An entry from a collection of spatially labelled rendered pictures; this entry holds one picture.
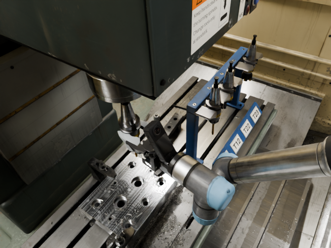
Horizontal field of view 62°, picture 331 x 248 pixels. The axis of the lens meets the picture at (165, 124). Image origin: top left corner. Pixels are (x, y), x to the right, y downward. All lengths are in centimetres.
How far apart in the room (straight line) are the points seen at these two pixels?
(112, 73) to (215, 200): 37
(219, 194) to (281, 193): 77
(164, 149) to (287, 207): 79
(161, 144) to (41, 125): 60
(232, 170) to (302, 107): 97
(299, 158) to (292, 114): 99
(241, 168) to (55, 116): 77
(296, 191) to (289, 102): 52
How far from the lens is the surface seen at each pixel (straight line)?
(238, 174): 78
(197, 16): 50
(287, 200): 139
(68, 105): 123
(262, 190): 137
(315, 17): 152
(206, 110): 96
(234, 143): 123
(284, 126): 163
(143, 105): 196
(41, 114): 116
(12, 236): 155
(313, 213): 147
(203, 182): 68
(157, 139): 69
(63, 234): 112
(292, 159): 70
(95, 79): 63
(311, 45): 157
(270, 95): 171
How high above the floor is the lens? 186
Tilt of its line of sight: 45 degrees down
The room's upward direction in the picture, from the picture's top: 4 degrees counter-clockwise
